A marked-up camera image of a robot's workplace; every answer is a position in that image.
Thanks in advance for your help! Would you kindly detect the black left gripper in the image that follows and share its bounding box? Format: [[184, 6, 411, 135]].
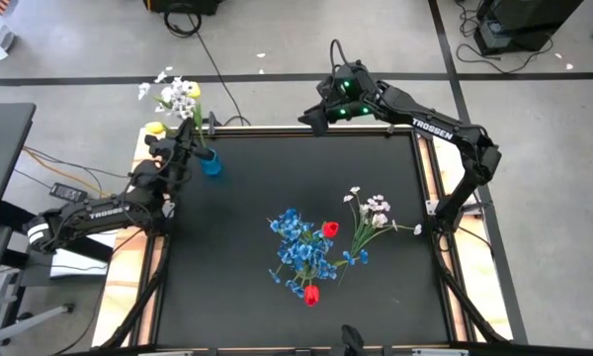
[[145, 117, 215, 172]]

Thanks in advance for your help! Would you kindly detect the blue glass vase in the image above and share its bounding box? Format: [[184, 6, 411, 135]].
[[199, 147, 224, 178]]

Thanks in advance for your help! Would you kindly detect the yellow artificial tulip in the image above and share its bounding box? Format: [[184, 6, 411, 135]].
[[144, 121, 179, 137], [187, 82, 207, 149]]

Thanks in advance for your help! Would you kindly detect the white artificial flower bunch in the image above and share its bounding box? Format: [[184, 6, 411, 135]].
[[338, 186, 424, 287], [136, 65, 204, 149]]

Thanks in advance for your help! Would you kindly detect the blue artificial flower bunch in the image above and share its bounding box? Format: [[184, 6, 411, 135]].
[[268, 207, 337, 278], [268, 236, 370, 299]]

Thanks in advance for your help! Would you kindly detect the black power adapter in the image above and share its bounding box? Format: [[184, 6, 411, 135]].
[[48, 182, 89, 203]]

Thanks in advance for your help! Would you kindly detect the black equipment box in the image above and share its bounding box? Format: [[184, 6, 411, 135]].
[[142, 0, 226, 16]]

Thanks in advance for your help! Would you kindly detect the black desk beam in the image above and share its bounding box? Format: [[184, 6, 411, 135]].
[[0, 200, 115, 264]]

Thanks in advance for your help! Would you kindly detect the white paper stack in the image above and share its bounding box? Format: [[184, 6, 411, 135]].
[[48, 231, 121, 279]]

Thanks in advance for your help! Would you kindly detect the black desk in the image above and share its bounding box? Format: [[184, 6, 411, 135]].
[[0, 102, 37, 228]]

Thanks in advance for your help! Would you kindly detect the black computer case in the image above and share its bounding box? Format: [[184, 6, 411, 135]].
[[472, 0, 585, 56]]

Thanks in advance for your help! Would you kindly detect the black table frame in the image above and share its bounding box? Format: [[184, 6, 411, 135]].
[[130, 124, 530, 356]]

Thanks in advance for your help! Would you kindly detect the black floor cable with loop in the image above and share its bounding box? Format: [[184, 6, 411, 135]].
[[163, 3, 252, 128]]

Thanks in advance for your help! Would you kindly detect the black diagonal frame brace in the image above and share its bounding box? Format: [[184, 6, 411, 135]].
[[101, 269, 168, 349], [435, 266, 509, 343]]

